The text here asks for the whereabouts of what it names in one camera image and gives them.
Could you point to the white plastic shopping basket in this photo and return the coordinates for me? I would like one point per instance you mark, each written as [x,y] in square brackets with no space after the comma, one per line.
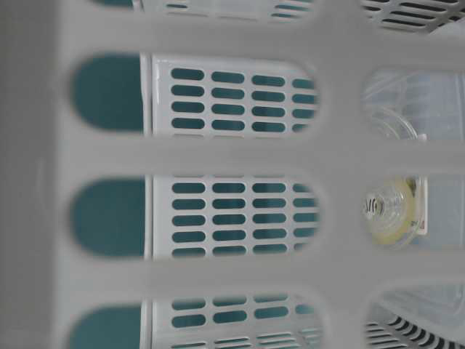
[48,155]

